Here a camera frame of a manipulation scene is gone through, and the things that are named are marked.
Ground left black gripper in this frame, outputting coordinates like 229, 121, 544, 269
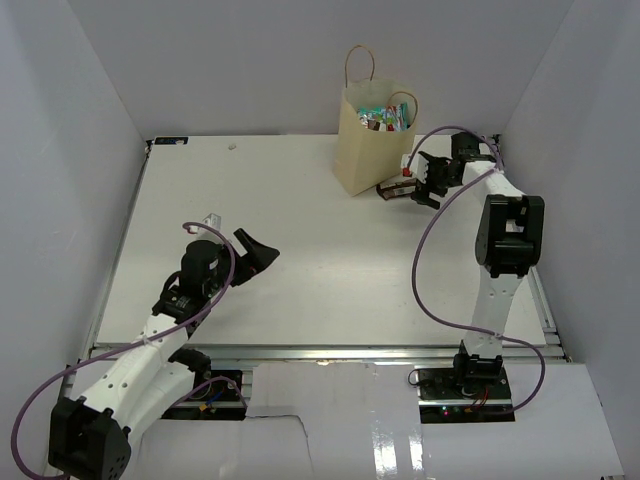
204, 228, 279, 297

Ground teal Fox's candy bag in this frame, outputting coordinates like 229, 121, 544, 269
380, 102, 409, 132

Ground green snack packet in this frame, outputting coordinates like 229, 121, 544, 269
357, 107, 387, 131

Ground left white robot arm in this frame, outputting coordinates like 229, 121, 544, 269
48, 222, 280, 479

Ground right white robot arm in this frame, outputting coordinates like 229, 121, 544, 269
402, 127, 545, 399

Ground cream paper bag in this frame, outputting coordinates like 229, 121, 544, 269
333, 44, 419, 196

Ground brown chocolate bar upper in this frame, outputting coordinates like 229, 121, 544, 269
376, 179, 416, 201

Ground left blue corner label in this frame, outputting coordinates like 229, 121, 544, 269
153, 136, 189, 146

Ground white paper sheet front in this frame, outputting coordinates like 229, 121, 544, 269
125, 363, 623, 479

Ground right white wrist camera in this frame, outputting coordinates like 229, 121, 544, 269
401, 151, 431, 184

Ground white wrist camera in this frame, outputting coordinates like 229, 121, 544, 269
401, 151, 431, 184
183, 213, 221, 236

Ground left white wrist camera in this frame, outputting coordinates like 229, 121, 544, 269
183, 213, 221, 236

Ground aluminium table frame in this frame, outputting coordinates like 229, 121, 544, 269
39, 133, 569, 480

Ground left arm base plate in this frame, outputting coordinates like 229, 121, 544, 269
165, 380, 246, 421

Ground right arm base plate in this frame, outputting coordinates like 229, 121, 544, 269
407, 368, 515, 425

